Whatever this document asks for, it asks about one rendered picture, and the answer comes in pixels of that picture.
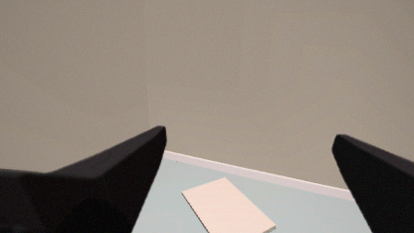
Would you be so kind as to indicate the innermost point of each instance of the pale peach flat rectangular slab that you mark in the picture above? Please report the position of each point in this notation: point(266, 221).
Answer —
point(222, 208)

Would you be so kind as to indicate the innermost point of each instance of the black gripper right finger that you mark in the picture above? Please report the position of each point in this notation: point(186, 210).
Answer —
point(381, 183)

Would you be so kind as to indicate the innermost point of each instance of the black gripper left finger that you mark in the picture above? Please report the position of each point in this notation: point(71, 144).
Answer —
point(103, 193)

